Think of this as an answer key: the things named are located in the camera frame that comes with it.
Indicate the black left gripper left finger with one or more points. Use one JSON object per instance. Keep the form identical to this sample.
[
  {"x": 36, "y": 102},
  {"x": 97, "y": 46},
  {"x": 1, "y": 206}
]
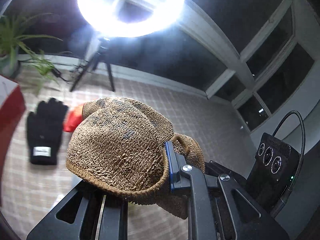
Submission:
[{"x": 86, "y": 212}]

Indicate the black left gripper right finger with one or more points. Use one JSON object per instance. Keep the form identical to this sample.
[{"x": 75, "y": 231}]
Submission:
[{"x": 212, "y": 199}]

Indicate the brown knitted hat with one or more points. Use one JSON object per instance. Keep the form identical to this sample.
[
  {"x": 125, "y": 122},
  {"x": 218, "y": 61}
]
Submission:
[{"x": 119, "y": 147}]

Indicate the black knit glove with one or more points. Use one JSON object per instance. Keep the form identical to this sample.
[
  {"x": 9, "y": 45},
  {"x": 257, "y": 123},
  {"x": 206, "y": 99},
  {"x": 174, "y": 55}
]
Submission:
[{"x": 44, "y": 131}]

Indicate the red fabric pouch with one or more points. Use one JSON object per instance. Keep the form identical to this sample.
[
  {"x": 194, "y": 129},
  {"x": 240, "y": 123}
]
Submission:
[{"x": 73, "y": 119}]

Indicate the plaid table cloth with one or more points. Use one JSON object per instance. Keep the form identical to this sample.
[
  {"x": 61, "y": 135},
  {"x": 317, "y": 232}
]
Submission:
[{"x": 29, "y": 191}]

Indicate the potted spider plant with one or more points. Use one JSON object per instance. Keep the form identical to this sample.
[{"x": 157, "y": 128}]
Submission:
[{"x": 13, "y": 38}]

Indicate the ring light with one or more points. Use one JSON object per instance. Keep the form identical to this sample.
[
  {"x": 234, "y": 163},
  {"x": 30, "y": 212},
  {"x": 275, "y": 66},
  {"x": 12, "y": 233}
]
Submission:
[{"x": 130, "y": 18}]

